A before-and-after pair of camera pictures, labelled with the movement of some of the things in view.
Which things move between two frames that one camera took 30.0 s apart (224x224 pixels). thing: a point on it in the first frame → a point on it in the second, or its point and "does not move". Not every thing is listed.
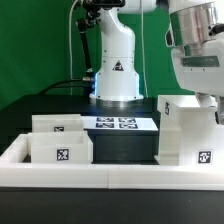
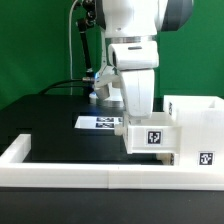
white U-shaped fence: (16, 170) does not move
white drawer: (45, 123) → (157, 135)
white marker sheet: (119, 123) does not move
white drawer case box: (188, 134) does not move
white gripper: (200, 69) → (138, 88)
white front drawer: (63, 147) → (167, 158)
